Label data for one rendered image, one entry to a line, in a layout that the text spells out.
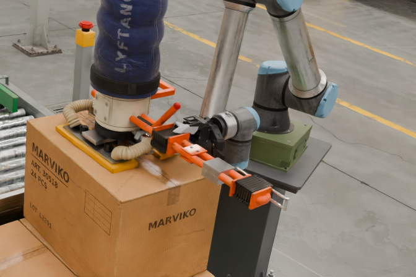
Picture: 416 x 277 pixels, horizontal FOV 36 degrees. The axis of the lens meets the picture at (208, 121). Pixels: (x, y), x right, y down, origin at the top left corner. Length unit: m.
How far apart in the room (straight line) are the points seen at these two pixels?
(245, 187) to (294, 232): 1.96
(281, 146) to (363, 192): 1.75
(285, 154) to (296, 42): 0.52
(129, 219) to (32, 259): 0.50
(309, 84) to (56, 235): 1.08
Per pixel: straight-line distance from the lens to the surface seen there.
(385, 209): 4.18
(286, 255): 3.49
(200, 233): 2.19
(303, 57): 2.37
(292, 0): 2.14
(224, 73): 2.22
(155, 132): 1.96
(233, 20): 2.21
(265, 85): 2.65
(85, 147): 2.13
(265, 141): 2.62
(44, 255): 2.34
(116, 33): 1.97
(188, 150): 1.90
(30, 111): 3.33
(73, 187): 2.12
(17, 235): 2.44
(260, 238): 2.88
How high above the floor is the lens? 1.95
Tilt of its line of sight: 24 degrees down
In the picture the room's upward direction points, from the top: 9 degrees clockwise
